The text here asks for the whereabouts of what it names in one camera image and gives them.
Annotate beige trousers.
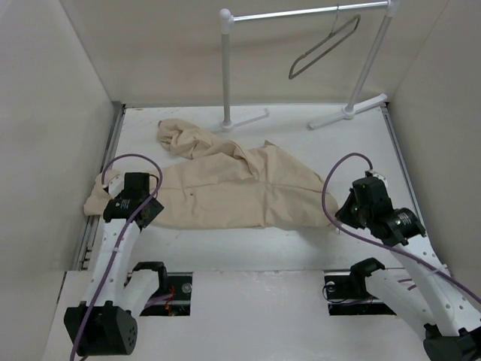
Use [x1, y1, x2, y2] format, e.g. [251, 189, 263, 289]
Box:
[83, 117, 340, 235]

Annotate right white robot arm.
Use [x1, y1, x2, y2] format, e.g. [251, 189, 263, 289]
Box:
[335, 173, 480, 360]

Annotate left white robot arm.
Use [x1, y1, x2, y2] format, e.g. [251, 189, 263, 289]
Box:
[64, 172, 169, 360]

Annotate grey clothes hanger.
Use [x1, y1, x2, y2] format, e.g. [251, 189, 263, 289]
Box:
[288, 14, 362, 80]

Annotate white clothes rack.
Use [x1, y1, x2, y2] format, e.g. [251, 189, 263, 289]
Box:
[219, 1, 400, 132]

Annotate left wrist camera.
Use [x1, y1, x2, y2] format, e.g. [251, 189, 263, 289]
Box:
[101, 170, 124, 199]

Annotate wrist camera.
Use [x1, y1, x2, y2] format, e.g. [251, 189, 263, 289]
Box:
[101, 170, 124, 199]
[365, 169, 388, 187]

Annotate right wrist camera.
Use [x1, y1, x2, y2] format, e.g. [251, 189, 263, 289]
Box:
[365, 169, 388, 187]

